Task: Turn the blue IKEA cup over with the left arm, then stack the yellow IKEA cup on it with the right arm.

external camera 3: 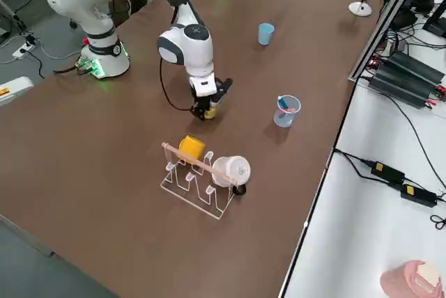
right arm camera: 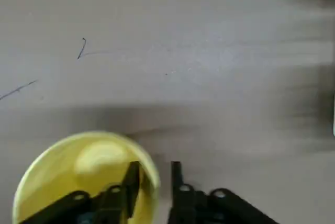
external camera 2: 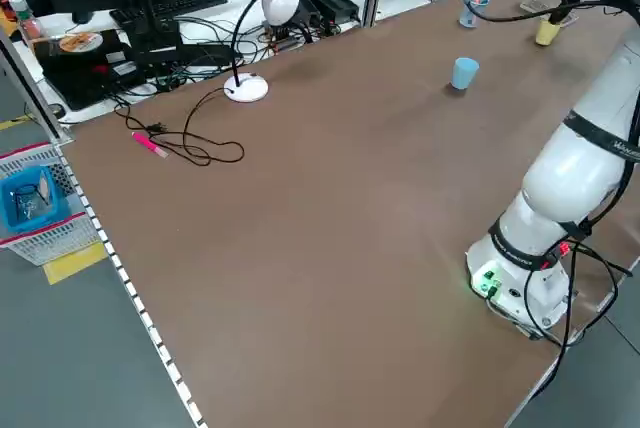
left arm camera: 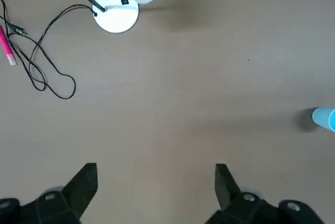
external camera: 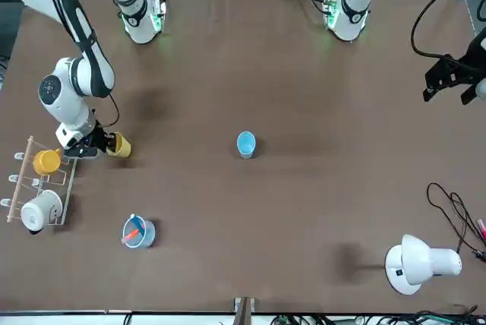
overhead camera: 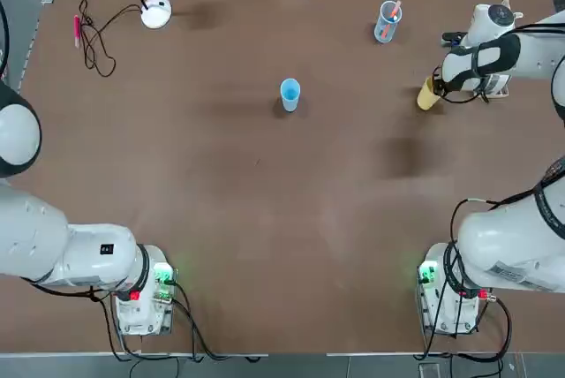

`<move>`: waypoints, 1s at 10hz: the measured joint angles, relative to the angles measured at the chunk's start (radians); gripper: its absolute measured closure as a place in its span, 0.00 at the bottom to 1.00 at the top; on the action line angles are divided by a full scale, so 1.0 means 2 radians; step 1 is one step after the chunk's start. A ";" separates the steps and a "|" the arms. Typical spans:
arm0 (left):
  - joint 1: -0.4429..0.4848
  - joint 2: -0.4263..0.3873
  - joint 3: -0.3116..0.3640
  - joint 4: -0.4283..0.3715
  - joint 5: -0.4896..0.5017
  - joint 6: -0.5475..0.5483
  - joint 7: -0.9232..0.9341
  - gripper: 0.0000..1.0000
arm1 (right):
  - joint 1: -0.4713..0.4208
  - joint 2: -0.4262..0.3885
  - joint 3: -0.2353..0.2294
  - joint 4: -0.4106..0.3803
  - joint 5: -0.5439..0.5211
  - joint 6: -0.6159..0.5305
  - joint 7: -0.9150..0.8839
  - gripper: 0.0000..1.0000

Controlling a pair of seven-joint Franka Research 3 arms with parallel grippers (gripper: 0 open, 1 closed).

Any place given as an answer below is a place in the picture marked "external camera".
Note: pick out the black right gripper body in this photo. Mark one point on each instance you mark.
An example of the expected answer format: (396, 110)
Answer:
(96, 137)

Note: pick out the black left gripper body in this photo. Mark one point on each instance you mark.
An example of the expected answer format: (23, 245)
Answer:
(476, 59)

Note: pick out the yellow plastic cup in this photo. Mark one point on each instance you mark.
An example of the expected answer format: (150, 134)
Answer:
(123, 146)

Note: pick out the blue plastic cup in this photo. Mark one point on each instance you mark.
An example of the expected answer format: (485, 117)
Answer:
(246, 144)

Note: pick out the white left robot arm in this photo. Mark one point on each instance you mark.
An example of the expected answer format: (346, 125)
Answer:
(351, 10)

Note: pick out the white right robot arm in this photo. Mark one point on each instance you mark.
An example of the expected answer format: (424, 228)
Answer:
(64, 105)

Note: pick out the yellow mug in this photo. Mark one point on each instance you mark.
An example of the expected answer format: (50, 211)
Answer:
(45, 161)

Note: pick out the blue marker pen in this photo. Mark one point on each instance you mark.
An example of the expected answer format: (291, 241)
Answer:
(140, 226)

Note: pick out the white mug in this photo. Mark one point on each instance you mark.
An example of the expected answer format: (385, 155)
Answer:
(38, 213)

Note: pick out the orange marker pen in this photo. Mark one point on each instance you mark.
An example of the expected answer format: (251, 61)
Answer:
(131, 235)

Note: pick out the clear blue pen holder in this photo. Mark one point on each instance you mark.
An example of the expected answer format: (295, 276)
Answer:
(146, 237)

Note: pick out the pink marker pen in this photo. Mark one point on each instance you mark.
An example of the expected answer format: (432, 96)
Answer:
(482, 230)

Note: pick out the white desk lamp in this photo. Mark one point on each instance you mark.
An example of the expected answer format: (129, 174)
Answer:
(417, 264)

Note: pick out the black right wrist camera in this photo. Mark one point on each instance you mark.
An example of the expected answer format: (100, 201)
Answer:
(81, 152)

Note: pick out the aluminium post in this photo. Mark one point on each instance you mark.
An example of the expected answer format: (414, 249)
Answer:
(245, 311)

